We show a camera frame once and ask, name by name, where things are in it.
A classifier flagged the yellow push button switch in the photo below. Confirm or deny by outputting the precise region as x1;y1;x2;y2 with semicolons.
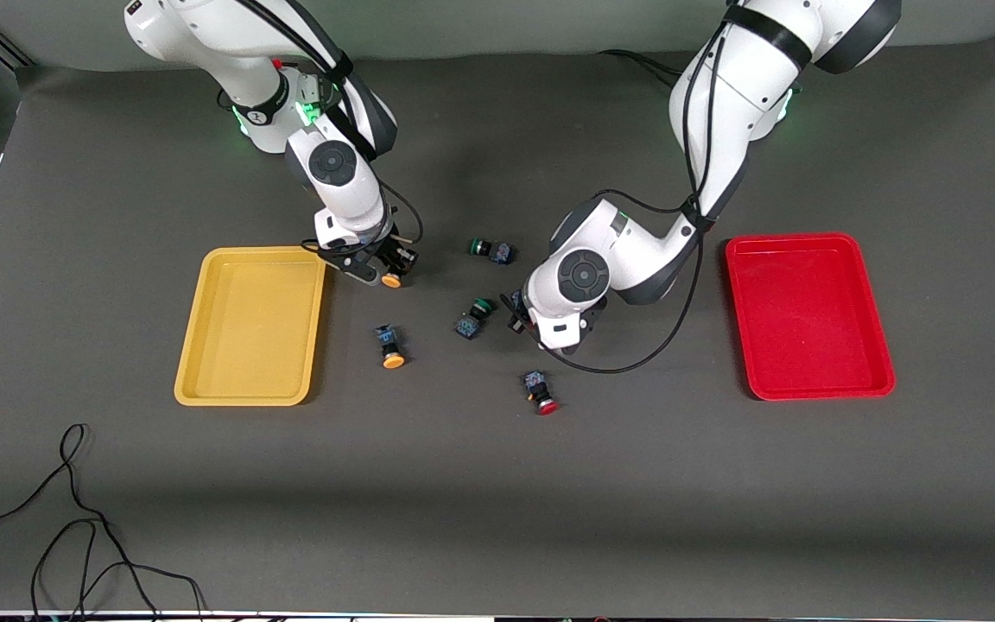
379;246;419;289
375;324;407;371

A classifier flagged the yellow plastic tray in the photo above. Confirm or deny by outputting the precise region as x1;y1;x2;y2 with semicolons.
174;245;328;407

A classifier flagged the dark grey table mat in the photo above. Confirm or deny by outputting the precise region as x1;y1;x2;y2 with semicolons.
0;30;995;616

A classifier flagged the red plastic tray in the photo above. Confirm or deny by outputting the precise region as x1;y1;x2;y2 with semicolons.
725;232;897;402

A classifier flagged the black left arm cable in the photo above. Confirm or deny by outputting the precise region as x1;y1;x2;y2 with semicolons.
541;17;753;375

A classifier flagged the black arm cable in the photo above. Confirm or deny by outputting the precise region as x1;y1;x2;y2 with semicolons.
234;0;425;247
541;17;753;375

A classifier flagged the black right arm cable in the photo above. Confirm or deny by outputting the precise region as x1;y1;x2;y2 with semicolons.
234;0;425;247

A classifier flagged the black left base cable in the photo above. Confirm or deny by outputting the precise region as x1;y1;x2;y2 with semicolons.
597;49;681;87

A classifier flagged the thin black loose cable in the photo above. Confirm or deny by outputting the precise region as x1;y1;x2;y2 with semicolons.
0;422;209;622

